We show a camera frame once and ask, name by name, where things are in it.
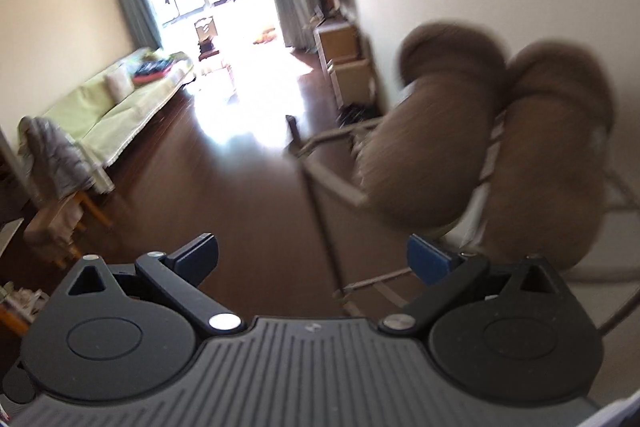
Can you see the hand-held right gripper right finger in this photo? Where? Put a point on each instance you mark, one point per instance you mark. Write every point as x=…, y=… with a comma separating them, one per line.
x=430, y=259

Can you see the orange toy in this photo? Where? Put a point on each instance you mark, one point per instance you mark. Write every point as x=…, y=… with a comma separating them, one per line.
x=265, y=37

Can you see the sofa with light cover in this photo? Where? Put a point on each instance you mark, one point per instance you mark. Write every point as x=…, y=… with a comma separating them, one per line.
x=125, y=107

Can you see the pile of colourful clothes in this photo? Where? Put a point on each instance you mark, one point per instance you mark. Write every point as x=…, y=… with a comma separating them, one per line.
x=152, y=69

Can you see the metal corner shoe rack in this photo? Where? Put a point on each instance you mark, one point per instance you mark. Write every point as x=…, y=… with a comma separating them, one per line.
x=335, y=184

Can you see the taupe fleece slipper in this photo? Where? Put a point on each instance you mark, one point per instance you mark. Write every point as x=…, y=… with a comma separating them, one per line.
x=545, y=167
x=425, y=147

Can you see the wooden cabinet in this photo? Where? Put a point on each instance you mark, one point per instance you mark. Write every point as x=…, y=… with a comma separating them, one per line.
x=345, y=57

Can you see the chair with brown cover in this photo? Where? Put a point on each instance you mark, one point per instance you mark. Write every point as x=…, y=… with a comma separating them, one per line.
x=60, y=222

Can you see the grey puffer jacket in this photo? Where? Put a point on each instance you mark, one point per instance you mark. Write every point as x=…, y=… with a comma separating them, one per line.
x=55, y=157

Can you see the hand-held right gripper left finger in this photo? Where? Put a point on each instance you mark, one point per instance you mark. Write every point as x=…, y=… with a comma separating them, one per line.
x=197, y=257

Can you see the small wooden chair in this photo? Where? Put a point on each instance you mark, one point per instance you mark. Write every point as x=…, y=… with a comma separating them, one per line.
x=206, y=37

